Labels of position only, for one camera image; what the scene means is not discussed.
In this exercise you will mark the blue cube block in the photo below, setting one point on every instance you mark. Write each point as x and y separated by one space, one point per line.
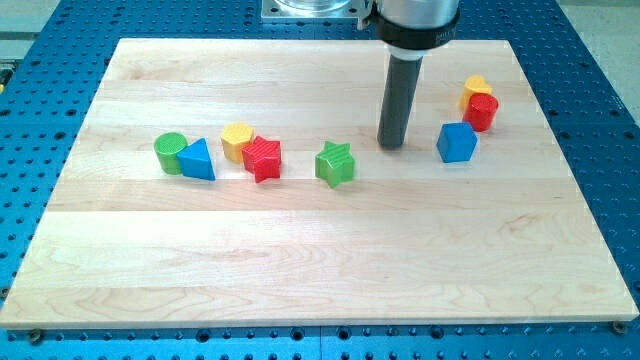
456 142

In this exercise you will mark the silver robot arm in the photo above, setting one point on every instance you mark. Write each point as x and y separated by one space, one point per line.
411 28

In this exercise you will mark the green star block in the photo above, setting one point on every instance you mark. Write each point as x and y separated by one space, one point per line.
335 164

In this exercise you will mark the red star block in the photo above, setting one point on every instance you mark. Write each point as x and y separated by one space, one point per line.
262 158

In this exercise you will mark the yellow hexagon block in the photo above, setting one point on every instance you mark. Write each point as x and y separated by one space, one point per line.
235 137

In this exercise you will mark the blue triangle block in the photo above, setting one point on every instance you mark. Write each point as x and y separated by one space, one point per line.
195 161

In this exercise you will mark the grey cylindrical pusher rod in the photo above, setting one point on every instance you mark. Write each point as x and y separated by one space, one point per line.
400 87

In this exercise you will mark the green cylinder block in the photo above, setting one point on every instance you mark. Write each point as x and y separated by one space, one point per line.
166 147

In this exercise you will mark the red cylinder block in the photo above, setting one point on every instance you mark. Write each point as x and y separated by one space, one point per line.
480 111

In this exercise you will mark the yellow heart block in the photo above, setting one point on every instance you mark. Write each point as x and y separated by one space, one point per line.
473 84

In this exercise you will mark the light wooden board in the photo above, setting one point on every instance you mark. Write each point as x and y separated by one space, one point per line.
504 237

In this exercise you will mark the blue perforated metal table plate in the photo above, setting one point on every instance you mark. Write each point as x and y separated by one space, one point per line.
51 90

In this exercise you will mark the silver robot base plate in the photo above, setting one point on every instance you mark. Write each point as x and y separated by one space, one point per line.
315 9

